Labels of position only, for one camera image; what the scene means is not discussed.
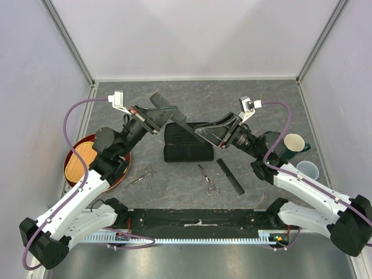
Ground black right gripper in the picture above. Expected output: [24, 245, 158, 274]
[194, 112, 262, 159]

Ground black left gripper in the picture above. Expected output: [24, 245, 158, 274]
[118, 103, 178, 158]

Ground black zippered tool case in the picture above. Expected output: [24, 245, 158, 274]
[163, 123, 214, 163]

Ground black straight comb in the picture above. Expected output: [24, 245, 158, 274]
[216, 158, 245, 195]

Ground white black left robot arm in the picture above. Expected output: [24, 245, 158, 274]
[20, 105, 177, 270]

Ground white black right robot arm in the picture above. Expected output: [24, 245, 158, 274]
[194, 113, 371, 257]

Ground silver scissors left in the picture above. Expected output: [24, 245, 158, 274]
[126, 166, 158, 188]

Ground silver scissors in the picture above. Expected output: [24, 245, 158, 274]
[126, 166, 158, 188]
[198, 165, 220, 196]

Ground silver scissors centre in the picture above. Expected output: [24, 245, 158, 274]
[198, 165, 220, 196]

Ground dark green mug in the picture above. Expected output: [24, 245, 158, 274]
[282, 134, 311, 160]

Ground round red tray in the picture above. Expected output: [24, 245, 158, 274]
[64, 134, 131, 192]

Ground clear plastic cup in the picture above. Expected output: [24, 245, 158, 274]
[296, 160, 320, 180]

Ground woven bamboo mat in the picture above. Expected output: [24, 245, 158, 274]
[65, 141, 97, 186]

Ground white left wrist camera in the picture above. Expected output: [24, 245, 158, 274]
[108, 91, 131, 115]

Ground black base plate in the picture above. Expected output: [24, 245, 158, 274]
[113, 209, 288, 238]

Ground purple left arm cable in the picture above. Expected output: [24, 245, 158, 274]
[22, 98, 113, 270]

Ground slotted cable duct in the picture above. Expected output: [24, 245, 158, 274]
[80, 230, 287, 245]

